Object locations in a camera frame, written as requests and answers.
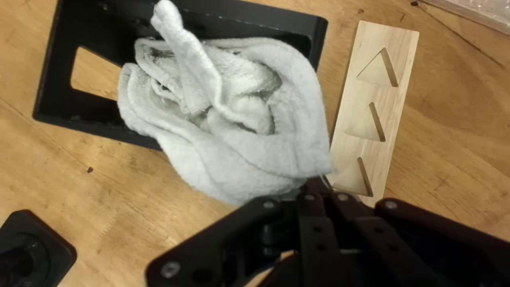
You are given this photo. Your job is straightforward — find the black basket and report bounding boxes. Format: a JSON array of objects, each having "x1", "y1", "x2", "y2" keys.
[{"x1": 30, "y1": 0, "x2": 330, "y2": 153}]

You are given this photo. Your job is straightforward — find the white towel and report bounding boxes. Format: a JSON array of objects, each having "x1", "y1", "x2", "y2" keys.
[{"x1": 116, "y1": 0, "x2": 336, "y2": 208}]

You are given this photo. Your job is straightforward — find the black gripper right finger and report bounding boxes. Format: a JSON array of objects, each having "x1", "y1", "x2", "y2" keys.
[{"x1": 303, "y1": 177, "x2": 510, "y2": 287}]

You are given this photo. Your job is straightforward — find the wooden board with triangle cutouts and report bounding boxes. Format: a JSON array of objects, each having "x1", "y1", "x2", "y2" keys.
[{"x1": 324, "y1": 19, "x2": 421, "y2": 208}]

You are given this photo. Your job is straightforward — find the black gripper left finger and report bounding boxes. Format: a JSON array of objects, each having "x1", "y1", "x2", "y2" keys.
[{"x1": 143, "y1": 192, "x2": 341, "y2": 287}]

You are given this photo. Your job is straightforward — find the black vertical pole stand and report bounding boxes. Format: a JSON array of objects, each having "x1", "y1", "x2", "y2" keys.
[{"x1": 0, "y1": 208, "x2": 78, "y2": 287}]

